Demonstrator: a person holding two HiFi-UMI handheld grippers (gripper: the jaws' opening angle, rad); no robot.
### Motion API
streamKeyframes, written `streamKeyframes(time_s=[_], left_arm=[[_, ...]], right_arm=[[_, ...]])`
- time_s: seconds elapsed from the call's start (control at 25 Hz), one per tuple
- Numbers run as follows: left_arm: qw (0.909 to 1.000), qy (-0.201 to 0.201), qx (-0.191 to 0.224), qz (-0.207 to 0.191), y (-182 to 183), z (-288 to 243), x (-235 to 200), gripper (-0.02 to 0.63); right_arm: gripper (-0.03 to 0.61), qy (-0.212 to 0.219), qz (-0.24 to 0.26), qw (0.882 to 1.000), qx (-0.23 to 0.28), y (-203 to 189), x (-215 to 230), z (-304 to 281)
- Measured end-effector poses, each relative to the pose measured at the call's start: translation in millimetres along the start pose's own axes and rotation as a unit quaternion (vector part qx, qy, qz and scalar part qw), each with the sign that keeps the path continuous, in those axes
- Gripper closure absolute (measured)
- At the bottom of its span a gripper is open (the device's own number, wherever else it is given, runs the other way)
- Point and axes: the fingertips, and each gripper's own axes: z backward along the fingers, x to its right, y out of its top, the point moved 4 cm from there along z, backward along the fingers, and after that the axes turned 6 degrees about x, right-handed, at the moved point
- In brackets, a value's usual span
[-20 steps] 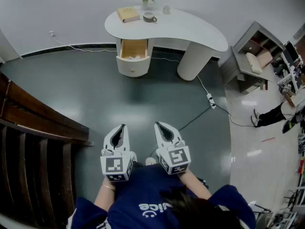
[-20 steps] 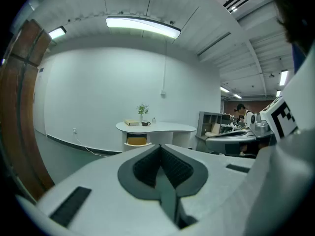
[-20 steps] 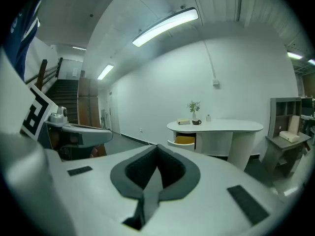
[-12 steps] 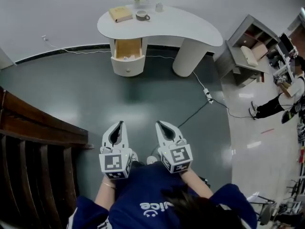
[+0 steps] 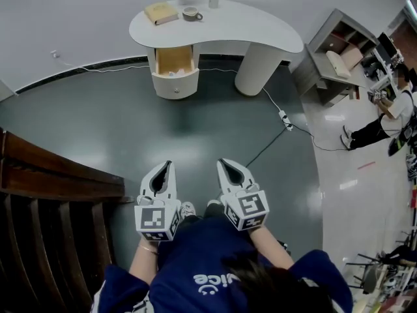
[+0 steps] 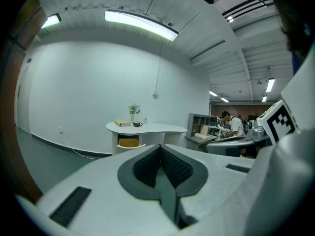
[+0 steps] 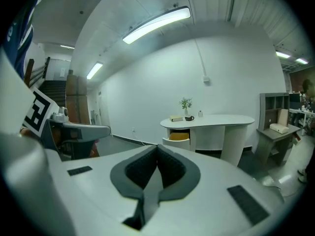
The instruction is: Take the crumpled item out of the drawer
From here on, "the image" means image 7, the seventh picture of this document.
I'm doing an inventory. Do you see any dark staircase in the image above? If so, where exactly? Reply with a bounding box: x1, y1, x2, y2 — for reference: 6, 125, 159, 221
38, 80, 67, 108

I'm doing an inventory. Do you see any stair railing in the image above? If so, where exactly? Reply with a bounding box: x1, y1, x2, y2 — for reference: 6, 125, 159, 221
24, 56, 51, 89

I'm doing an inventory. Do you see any white shelf unit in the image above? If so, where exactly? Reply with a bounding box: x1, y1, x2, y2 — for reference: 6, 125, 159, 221
288, 108, 315, 134

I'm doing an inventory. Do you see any white door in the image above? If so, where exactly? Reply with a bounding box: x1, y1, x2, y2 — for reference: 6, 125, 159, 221
97, 91, 111, 128

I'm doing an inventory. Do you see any white curved desk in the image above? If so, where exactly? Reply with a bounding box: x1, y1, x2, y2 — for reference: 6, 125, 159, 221
159, 114, 256, 167

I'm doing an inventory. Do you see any white vase with plant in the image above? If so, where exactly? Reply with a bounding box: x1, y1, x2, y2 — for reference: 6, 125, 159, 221
179, 97, 193, 117

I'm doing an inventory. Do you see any brown wooden cabinet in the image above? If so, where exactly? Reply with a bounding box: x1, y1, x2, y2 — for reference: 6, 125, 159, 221
65, 68, 90, 125

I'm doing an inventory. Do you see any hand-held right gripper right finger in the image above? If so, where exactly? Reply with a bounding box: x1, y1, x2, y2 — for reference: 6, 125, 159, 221
157, 144, 201, 202

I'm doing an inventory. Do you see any black monitor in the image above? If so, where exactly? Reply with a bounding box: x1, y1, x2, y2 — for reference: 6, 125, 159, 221
288, 93, 301, 110

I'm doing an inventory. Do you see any beige box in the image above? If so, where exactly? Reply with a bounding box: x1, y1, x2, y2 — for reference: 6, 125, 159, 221
269, 122, 289, 134

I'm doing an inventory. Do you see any beige board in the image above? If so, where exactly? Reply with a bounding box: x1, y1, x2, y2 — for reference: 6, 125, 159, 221
276, 108, 289, 127

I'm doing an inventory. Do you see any grey desk with hutch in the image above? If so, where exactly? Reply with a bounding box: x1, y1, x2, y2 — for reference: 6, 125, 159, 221
255, 92, 301, 167

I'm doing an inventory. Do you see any ceiling pipe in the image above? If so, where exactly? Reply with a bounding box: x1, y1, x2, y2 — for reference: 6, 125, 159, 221
224, 0, 237, 22

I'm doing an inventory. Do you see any white drawer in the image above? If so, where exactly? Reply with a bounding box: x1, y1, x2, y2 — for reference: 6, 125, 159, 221
161, 128, 191, 152

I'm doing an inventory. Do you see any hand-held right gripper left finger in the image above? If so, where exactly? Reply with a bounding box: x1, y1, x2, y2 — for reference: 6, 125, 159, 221
110, 144, 158, 201

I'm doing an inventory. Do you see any floor cable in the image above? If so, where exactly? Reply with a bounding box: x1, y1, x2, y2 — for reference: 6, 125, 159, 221
272, 185, 297, 198

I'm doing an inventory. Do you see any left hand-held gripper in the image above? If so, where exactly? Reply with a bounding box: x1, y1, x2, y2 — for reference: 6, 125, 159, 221
21, 86, 112, 162

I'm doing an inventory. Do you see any white wall conduit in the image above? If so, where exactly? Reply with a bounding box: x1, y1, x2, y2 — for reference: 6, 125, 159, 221
193, 37, 208, 77

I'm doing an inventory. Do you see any person's blue shirt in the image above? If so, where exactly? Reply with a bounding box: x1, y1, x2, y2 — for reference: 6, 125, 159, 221
1, 0, 45, 80

